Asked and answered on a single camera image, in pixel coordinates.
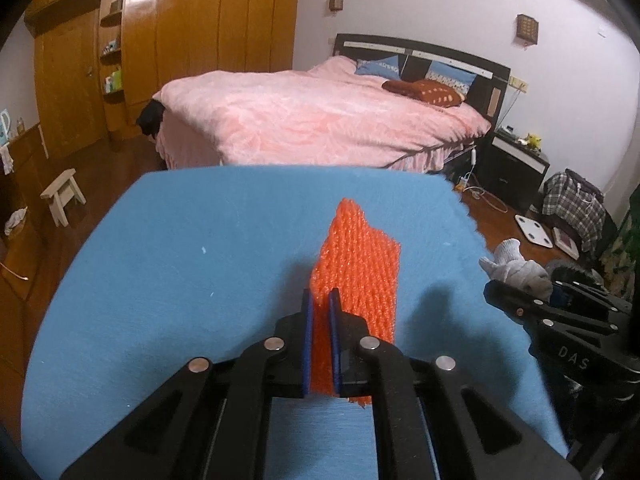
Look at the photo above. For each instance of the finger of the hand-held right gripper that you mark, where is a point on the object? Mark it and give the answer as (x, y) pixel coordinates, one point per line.
(530, 310)
(590, 297)

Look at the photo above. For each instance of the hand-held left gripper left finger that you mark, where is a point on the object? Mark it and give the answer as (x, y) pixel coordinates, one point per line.
(307, 350)

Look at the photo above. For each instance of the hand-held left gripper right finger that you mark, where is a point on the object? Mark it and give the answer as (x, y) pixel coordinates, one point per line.
(336, 345)

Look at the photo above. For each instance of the grey sock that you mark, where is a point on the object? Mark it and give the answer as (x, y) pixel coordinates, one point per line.
(520, 272)

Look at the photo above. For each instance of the white scale with dark centre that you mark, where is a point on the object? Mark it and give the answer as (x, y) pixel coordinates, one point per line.
(567, 244)

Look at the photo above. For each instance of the white bathroom scale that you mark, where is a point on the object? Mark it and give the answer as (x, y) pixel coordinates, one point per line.
(534, 231)

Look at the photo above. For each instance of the plaid cloth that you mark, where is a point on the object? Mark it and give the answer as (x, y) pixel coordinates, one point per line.
(575, 215)

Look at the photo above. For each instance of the dark bag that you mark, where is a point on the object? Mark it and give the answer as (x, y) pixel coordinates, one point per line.
(582, 182)

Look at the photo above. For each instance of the black and white nightstand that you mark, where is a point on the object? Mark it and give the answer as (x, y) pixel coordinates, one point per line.
(510, 175)

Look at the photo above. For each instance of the blue table cloth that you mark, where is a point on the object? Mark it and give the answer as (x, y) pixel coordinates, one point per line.
(200, 260)

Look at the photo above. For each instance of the yellow plush toy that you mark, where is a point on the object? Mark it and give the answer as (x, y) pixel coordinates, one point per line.
(534, 141)

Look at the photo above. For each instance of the dark wooden bed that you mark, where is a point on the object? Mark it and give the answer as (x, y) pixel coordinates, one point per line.
(480, 91)

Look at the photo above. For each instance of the pink blanket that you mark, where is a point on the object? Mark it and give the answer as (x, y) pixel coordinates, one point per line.
(300, 115)

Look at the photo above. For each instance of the brown dotted pillow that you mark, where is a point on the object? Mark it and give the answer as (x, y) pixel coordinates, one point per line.
(425, 92)

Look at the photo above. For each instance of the blue pillow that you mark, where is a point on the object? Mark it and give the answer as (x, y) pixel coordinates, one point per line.
(377, 66)
(452, 76)

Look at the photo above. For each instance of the black cloth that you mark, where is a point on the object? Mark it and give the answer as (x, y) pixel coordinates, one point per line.
(150, 119)

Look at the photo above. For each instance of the white wooden stool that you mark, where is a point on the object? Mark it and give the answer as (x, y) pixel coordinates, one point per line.
(60, 182)

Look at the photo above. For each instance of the wooden desk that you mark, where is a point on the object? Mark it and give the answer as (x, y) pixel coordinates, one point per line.
(25, 195)

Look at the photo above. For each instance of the green box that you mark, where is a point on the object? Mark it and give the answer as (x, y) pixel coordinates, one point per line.
(114, 81)

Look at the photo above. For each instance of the wooden wardrobe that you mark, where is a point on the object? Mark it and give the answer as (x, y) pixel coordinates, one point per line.
(210, 25)

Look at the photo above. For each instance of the wooden door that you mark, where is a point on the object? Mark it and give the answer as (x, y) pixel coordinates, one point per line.
(70, 90)

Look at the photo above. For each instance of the white cloth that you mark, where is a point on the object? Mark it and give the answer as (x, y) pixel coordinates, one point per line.
(7, 160)

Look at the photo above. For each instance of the wall socket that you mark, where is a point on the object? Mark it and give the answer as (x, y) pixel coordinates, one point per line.
(519, 83)

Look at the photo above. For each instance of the large wooden wall lamp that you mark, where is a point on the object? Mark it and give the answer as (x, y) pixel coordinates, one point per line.
(527, 27)

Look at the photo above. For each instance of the small wooden wall lamp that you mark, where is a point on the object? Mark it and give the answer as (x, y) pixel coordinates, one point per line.
(336, 2)

